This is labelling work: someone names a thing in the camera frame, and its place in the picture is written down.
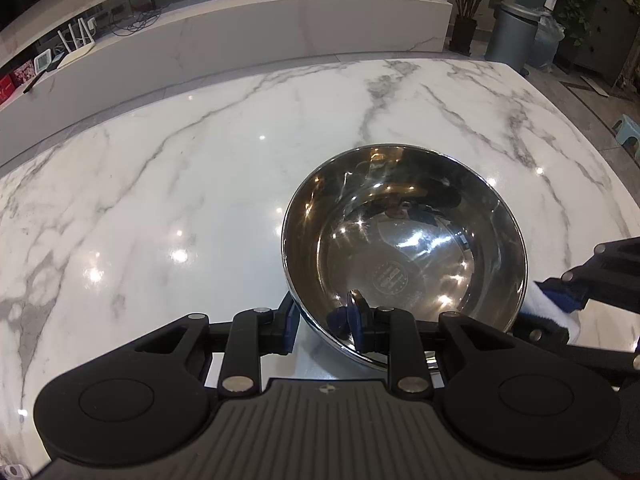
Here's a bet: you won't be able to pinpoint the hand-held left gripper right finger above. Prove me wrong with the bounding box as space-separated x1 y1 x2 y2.
346 290 517 396

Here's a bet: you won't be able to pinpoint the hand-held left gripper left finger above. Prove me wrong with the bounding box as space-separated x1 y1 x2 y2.
134 292 301 393

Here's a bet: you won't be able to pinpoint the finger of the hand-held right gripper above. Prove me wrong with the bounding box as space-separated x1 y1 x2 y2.
511 312 640 387
541 236 640 315

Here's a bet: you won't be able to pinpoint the white cleaning cloth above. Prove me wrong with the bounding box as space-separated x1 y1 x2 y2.
517 280 584 347

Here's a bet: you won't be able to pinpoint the steel bowl with blue outside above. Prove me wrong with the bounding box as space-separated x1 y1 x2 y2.
280 143 529 367

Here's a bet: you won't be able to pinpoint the small blue stool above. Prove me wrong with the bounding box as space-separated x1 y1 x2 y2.
612 114 640 149

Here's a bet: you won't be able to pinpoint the wooden plank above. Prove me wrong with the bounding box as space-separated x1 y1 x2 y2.
569 76 612 99

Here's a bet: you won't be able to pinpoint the grey storage cabinet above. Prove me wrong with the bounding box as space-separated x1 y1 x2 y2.
569 0 640 87

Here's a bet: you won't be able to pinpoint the clear plastic bag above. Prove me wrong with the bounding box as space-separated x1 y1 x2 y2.
526 11 567 72

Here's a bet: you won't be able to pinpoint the grey trash bin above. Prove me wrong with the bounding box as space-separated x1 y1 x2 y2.
484 1 544 67

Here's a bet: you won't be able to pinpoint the potted long-leaf plant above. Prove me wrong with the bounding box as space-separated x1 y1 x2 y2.
439 0 527 56

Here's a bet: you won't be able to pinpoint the white router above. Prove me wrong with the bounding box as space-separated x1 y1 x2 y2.
49 16 99 70

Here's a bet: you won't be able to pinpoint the small desk display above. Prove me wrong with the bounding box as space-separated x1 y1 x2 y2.
32 49 57 74

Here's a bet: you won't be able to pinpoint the red boxes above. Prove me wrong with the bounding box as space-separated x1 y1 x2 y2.
0 59 37 107

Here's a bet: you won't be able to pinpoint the black cables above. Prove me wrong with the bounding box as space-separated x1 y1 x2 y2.
107 7 163 37

